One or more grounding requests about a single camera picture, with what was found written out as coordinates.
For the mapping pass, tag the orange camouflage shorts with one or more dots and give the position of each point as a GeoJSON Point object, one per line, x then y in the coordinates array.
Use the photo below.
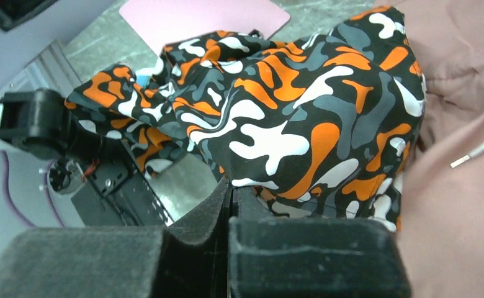
{"type": "Point", "coordinates": [321, 126]}

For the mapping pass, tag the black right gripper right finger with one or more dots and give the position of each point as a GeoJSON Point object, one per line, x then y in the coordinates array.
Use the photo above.
{"type": "Point", "coordinates": [310, 257]}

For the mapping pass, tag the pink hanging shorts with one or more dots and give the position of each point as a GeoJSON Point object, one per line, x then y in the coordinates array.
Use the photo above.
{"type": "Point", "coordinates": [442, 219]}

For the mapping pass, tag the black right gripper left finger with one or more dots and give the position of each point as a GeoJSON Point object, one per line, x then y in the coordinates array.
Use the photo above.
{"type": "Point", "coordinates": [185, 259]}

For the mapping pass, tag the pink mat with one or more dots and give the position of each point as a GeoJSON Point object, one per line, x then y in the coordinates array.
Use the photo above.
{"type": "Point", "coordinates": [163, 22]}

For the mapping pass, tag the white teal stapler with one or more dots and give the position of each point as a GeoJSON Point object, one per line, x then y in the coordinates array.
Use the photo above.
{"type": "Point", "coordinates": [146, 76]}

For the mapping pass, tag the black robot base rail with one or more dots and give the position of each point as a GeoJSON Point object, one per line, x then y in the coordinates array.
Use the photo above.
{"type": "Point", "coordinates": [97, 173]}

